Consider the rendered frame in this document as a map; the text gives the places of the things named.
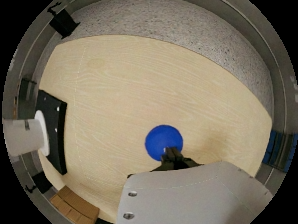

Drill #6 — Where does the blue dome bell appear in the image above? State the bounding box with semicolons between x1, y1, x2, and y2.
145;125;183;162

